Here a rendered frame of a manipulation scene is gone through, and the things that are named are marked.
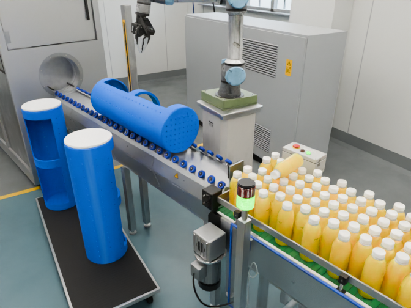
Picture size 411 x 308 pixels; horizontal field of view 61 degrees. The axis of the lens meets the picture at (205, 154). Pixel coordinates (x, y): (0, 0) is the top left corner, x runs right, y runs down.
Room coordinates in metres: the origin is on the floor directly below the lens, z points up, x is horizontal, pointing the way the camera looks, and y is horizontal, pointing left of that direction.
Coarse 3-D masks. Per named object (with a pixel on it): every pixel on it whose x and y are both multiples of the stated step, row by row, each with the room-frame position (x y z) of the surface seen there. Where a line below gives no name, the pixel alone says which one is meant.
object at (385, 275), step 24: (336, 192) 1.26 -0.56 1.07; (288, 216) 1.13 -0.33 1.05; (336, 216) 1.13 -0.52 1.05; (384, 216) 1.11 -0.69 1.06; (312, 240) 1.03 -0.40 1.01; (336, 240) 0.97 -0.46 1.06; (408, 240) 1.00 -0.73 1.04; (336, 264) 0.95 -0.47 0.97; (360, 264) 0.92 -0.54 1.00; (384, 264) 0.86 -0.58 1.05; (408, 264) 0.85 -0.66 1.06; (384, 288) 0.85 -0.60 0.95; (408, 288) 0.78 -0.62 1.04
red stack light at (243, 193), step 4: (240, 188) 1.02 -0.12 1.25; (252, 188) 1.02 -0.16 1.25; (240, 192) 1.02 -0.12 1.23; (244, 192) 1.02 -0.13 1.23; (248, 192) 1.01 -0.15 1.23; (252, 192) 1.02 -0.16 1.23; (240, 196) 1.02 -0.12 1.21; (244, 196) 1.02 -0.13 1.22; (248, 196) 1.02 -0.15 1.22; (252, 196) 1.02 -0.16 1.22
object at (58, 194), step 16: (32, 112) 2.41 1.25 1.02; (48, 112) 2.44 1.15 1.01; (32, 128) 2.58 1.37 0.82; (48, 128) 2.67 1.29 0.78; (64, 128) 2.54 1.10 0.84; (32, 144) 2.53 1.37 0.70; (48, 144) 2.66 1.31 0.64; (48, 160) 2.64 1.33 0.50; (64, 160) 2.47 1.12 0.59; (48, 176) 2.62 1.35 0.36; (64, 176) 2.45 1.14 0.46; (48, 192) 2.58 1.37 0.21; (64, 192) 2.66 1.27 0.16; (48, 208) 2.43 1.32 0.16; (64, 208) 2.42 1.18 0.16
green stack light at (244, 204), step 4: (240, 200) 1.02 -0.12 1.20; (244, 200) 1.02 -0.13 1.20; (248, 200) 1.02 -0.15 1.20; (252, 200) 1.02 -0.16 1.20; (236, 204) 1.05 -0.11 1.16; (240, 204) 1.02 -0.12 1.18; (244, 204) 1.02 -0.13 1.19; (248, 204) 1.02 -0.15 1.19; (252, 204) 1.02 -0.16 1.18; (240, 208) 1.02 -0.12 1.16; (244, 208) 1.02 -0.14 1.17; (248, 208) 1.02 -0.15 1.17; (252, 208) 1.02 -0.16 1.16
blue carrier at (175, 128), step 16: (112, 80) 2.51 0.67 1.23; (96, 96) 2.39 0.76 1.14; (112, 96) 2.27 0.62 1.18; (128, 96) 2.17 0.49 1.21; (112, 112) 2.21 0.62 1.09; (128, 112) 2.07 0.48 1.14; (144, 112) 1.97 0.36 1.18; (160, 112) 1.90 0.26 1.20; (176, 112) 1.88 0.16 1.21; (192, 112) 1.95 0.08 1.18; (128, 128) 2.12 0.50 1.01; (144, 128) 1.93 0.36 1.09; (160, 128) 1.82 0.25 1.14; (176, 128) 1.87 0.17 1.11; (192, 128) 1.95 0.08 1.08; (160, 144) 1.84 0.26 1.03; (176, 144) 1.87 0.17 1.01
